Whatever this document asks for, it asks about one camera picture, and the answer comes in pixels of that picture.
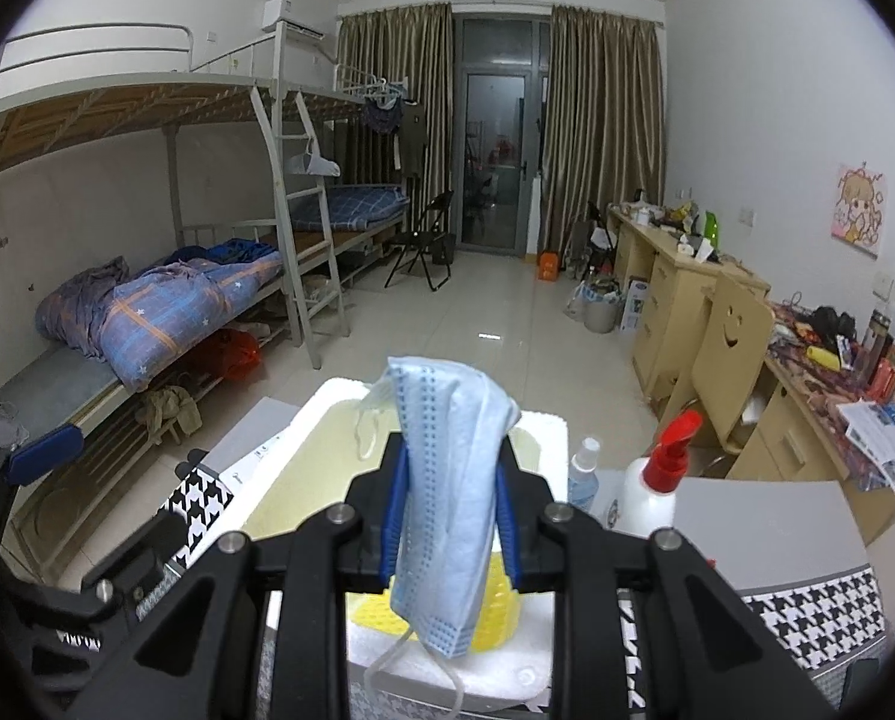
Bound red plastic bag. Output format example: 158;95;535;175
207;330;262;380

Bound white bottle red pump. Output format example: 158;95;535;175
616;411;705;537

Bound dark hanging clothes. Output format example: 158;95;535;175
363;101;426;173

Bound white metal bed ladder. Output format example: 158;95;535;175
252;86;351;370

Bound blue plaid quilt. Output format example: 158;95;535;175
91;251;283;391

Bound white foam box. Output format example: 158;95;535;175
263;379;572;706

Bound brown curtain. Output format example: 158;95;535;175
541;4;666;275
337;2;456;256

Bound glass balcony door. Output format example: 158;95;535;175
451;11;553;256

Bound white clothes hangers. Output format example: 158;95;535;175
334;64;411;102

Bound white blue carton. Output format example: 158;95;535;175
619;279;651;332

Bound small clear spray bottle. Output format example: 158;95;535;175
567;436;602;511

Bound row of toiletry bottles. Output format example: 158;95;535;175
856;311;895;458

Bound blue plaid mattress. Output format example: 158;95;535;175
291;186;411;232

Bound dark blue clothes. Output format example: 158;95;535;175
173;238;268;263

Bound purple grey blanket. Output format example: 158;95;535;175
36;256;129;357

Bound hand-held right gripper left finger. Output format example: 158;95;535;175
79;435;412;720

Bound yellow foam net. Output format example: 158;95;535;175
346;540;527;653

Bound cartoon wall poster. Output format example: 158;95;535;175
830;163;887;258

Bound wooden smiley chair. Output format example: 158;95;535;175
657;270;774;455

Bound white air conditioner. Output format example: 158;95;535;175
262;0;327;38

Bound long wooden desk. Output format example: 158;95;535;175
606;206;771;402

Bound large white metal bunk bed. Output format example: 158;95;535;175
0;22;351;578

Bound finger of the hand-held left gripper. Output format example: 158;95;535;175
0;424;85;542

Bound grey mattress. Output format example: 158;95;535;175
0;349;118;428

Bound houndstooth patterned table cloth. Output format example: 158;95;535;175
158;397;891;720

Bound black folding chair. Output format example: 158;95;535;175
385;191;456;292

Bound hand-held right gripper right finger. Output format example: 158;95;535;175
494;441;842;720

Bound blue face mask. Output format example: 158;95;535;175
363;356;523;717

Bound wooden desk with patterned cloth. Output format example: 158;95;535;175
732;300;895;492

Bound metal bucket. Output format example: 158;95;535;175
583;289;622;333

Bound white printed paper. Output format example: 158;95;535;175
841;397;895;492

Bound khaki clothes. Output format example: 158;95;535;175
136;386;202;436

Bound small white metal bunk bed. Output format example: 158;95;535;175
274;60;418;293

